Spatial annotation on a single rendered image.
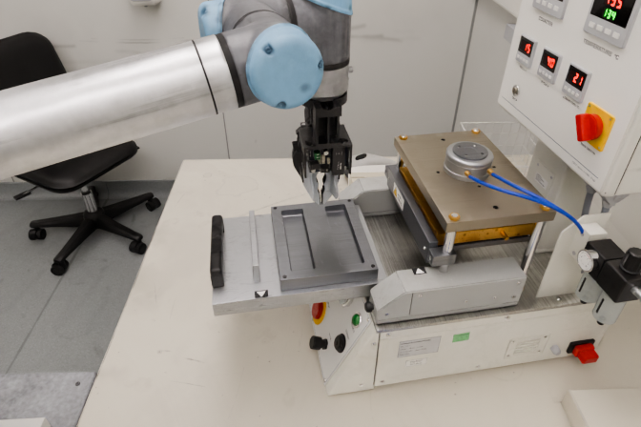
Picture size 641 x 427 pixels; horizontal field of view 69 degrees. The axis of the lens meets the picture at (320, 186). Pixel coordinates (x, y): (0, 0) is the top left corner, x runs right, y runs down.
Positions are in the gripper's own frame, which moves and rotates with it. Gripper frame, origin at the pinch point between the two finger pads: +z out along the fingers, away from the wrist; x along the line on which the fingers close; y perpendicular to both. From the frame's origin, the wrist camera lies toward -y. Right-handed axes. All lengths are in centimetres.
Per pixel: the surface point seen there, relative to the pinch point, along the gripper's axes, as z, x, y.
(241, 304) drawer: 12.4, -14.8, 11.0
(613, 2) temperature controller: -31.5, 38.2, 6.4
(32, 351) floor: 108, -102, -63
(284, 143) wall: 77, 6, -152
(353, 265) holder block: 9.0, 4.2, 8.6
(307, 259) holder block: 10.5, -3.0, 4.5
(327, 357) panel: 30.1, -0.5, 11.2
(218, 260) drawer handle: 7.5, -18.0, 5.3
